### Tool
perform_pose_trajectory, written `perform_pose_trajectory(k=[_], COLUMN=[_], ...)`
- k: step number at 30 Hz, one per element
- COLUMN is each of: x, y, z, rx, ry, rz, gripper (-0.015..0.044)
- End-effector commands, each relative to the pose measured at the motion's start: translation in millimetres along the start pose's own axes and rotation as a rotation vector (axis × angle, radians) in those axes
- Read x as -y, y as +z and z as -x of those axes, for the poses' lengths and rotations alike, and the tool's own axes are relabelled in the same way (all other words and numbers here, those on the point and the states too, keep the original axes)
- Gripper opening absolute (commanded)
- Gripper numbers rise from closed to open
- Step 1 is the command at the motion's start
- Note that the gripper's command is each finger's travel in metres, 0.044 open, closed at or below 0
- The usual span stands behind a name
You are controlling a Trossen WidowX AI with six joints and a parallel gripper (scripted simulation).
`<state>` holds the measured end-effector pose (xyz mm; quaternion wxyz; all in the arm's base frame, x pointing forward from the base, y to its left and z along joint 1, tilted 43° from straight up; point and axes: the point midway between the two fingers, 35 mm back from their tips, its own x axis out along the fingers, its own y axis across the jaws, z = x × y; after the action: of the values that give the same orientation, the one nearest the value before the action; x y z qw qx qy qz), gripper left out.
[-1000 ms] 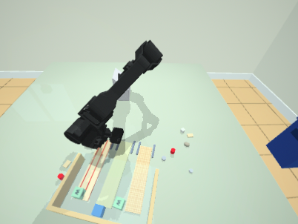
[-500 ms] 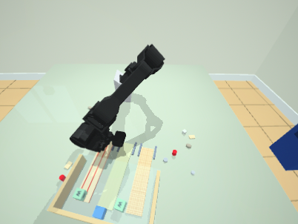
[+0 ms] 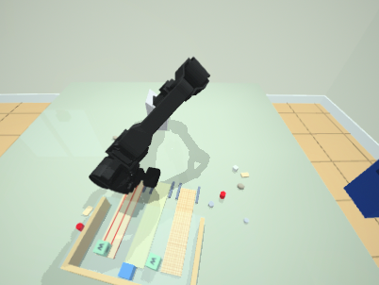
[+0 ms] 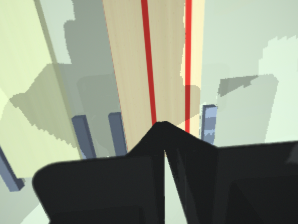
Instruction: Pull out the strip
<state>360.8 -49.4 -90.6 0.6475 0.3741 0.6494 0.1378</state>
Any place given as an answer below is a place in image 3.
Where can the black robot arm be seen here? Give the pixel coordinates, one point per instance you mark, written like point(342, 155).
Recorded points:
point(189, 79)

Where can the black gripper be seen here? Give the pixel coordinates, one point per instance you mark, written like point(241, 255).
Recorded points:
point(150, 178)

